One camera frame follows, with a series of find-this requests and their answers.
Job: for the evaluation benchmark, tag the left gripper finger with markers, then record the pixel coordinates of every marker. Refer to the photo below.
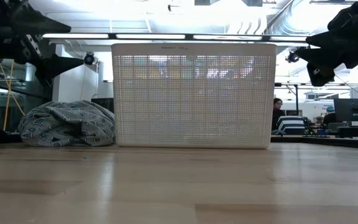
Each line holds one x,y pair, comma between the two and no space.
39,25
61,65

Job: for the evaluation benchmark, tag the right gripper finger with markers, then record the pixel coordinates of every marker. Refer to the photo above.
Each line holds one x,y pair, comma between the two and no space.
334,38
322,56

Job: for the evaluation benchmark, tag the white plastic mesh basket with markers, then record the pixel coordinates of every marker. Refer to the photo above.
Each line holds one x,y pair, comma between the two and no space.
194,99

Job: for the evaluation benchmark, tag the black round clamp knob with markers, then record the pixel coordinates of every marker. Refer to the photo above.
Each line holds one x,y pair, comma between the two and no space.
292,57
89,58

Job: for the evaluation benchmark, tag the yellow rod structure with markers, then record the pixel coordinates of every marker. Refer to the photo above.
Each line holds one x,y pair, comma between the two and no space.
9,93

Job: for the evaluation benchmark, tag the black bar with light strips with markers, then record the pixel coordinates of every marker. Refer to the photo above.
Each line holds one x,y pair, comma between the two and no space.
112,36

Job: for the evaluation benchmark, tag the grey patterned cloth gown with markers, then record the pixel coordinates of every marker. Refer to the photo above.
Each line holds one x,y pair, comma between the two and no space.
67,124

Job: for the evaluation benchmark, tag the person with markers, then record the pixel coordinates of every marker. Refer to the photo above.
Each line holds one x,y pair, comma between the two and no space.
278,115
329,116

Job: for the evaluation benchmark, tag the dark computer monitor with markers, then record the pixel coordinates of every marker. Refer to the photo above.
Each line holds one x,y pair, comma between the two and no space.
353,110

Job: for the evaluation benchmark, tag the blue white striped cushion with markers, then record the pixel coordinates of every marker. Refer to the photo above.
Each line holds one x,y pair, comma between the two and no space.
291,124

